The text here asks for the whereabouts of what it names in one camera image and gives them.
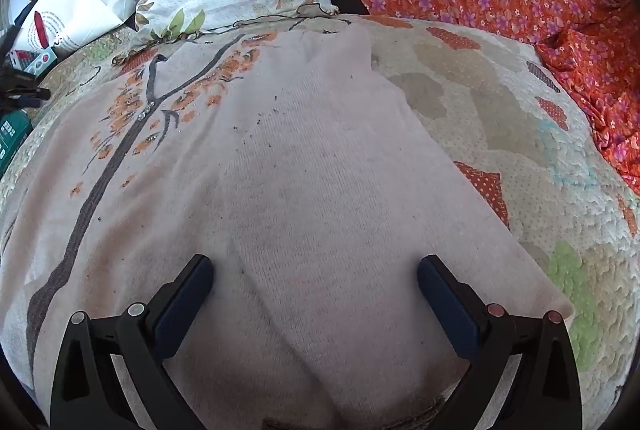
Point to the patchwork quilt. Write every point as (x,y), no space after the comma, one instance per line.
(500,110)

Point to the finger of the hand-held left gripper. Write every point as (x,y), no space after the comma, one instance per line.
(30,96)
(20,76)

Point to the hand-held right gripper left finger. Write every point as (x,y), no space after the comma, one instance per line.
(185,310)

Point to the white plastic bag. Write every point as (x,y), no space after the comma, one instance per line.
(85,5)

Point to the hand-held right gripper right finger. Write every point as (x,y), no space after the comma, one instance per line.
(447,310)

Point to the teal box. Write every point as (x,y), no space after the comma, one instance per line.
(12,135)

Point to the small box with coloured dots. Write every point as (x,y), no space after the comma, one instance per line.
(35,60)

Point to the white knit sweater floral print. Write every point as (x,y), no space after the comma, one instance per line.
(310,190)

